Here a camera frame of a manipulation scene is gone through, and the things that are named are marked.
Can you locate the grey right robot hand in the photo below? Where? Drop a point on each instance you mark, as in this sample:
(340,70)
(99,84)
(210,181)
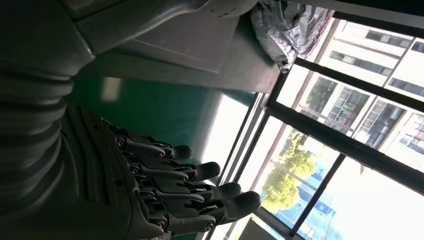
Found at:
(99,185)

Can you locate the green conveyor belt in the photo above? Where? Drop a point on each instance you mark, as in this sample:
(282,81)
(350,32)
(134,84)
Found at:
(149,109)

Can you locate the grey crumpled plastic parcel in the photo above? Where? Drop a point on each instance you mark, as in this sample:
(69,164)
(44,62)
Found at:
(285,30)

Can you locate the dark window frame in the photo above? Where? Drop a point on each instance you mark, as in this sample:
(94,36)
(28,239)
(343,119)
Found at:
(348,142)

